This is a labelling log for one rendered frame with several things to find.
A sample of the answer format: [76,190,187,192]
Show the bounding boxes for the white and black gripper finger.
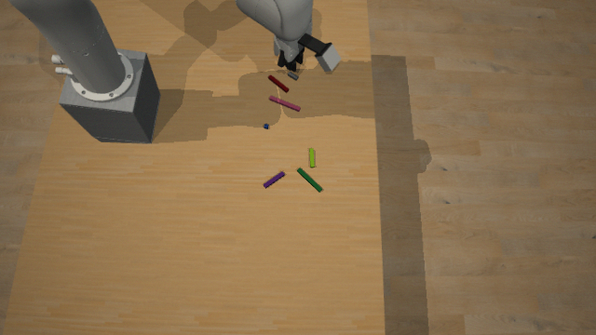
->
[295,48,305,64]
[278,50,296,72]

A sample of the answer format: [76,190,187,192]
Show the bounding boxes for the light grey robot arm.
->
[8,0,341,102]

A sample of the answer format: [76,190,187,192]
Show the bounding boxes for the pink rod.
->
[269,96,301,112]

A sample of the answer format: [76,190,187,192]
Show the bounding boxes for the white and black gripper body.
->
[274,21,312,62]

